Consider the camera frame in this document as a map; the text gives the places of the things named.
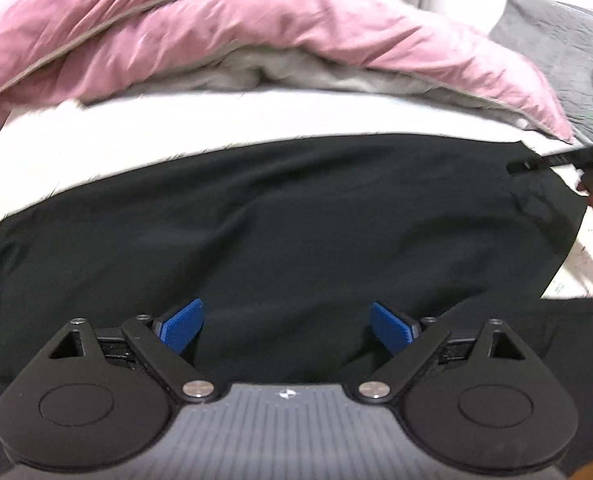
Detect grey pillow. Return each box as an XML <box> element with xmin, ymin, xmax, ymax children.
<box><xmin>490</xmin><ymin>0</ymin><xmax>593</xmax><ymax>145</ymax></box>

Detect floral bed sheet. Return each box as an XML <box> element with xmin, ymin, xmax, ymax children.
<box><xmin>0</xmin><ymin>88</ymin><xmax>593</xmax><ymax>315</ymax></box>

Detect pink duvet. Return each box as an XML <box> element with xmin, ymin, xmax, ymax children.
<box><xmin>0</xmin><ymin>0</ymin><xmax>572</xmax><ymax>141</ymax></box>

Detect black pants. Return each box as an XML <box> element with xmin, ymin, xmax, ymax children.
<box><xmin>0</xmin><ymin>134</ymin><xmax>593</xmax><ymax>479</ymax></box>

